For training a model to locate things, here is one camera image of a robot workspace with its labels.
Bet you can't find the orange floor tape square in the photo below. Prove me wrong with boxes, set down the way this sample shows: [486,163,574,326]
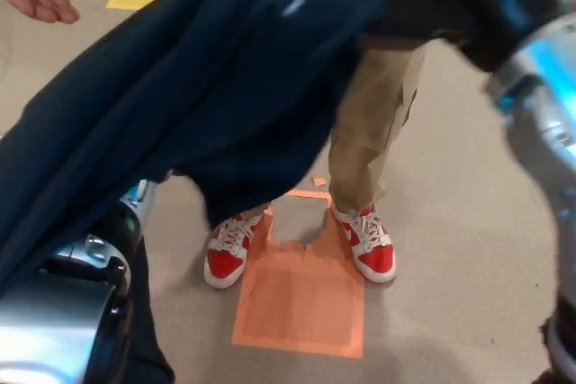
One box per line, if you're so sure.
[231,189,365,359]

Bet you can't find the red white right sneaker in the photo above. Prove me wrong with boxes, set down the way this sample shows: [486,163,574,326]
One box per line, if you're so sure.
[203,211,265,290]

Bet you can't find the robot left black hand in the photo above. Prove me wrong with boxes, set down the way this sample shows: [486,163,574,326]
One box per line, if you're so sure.
[355,0,523,73]

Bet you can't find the dark teal coat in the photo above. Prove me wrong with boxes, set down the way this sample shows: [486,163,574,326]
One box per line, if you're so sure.
[0,0,433,384]

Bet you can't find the red white sneaker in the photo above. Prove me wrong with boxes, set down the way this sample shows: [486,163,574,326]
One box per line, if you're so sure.
[203,211,265,290]
[330,202,397,285]

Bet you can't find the tan trousers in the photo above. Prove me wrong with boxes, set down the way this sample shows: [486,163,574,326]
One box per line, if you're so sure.
[245,44,428,219]

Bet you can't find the red white left sneaker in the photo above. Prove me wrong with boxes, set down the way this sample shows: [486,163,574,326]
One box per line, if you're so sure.
[330,202,397,285]

